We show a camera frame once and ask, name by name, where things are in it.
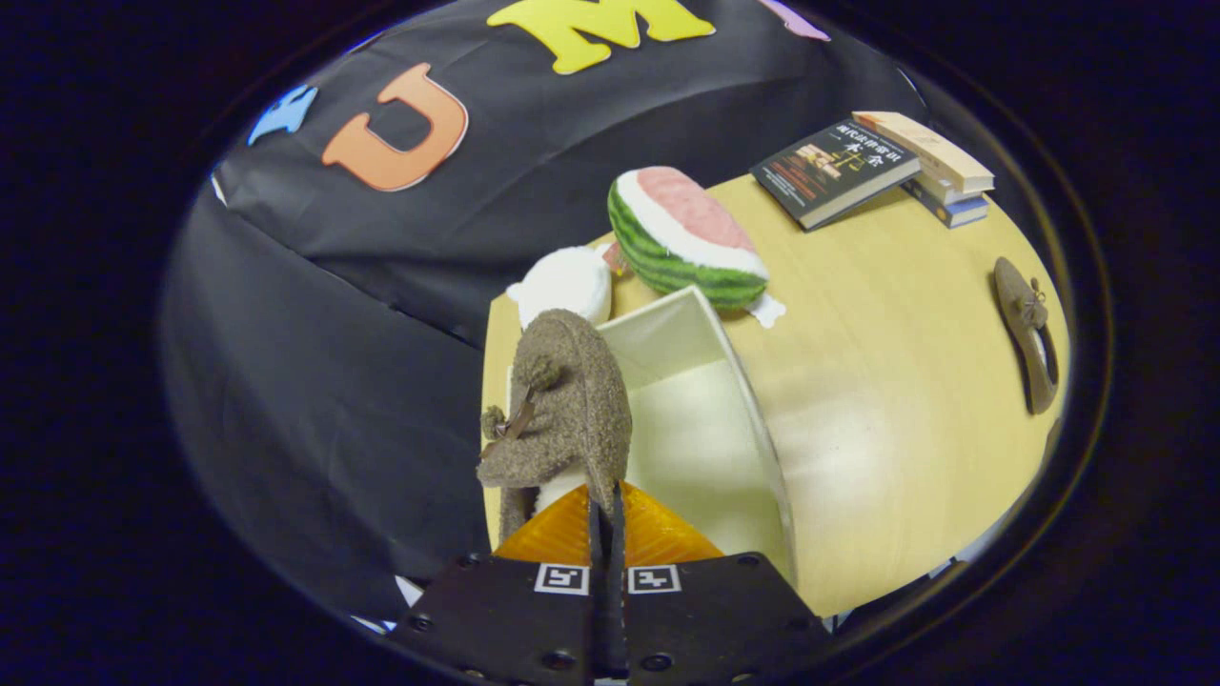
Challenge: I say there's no blue cover book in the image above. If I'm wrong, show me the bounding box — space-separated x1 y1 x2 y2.
901 179 990 230

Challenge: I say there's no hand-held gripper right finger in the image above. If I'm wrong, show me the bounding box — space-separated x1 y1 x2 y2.
610 481 830 685

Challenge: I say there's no white plush toy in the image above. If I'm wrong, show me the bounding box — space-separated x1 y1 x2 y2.
505 246 614 330

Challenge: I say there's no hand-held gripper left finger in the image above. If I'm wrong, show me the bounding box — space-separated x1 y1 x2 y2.
391 481 611 685

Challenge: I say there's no tan cover book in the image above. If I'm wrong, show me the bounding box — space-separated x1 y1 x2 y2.
851 111 995 196

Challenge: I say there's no watermelon slice plush toy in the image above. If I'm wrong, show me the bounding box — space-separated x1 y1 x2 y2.
607 166 787 330

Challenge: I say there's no cream fabric storage box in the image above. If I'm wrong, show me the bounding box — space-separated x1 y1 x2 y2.
534 286 800 587

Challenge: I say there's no black cover book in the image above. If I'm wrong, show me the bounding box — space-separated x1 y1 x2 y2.
749 119 923 232

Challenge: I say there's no black backdrop cloth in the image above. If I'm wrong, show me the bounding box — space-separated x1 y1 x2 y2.
160 0 954 620

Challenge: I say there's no brown fuzzy shoe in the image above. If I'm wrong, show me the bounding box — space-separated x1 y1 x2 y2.
475 308 635 544
993 256 1061 416

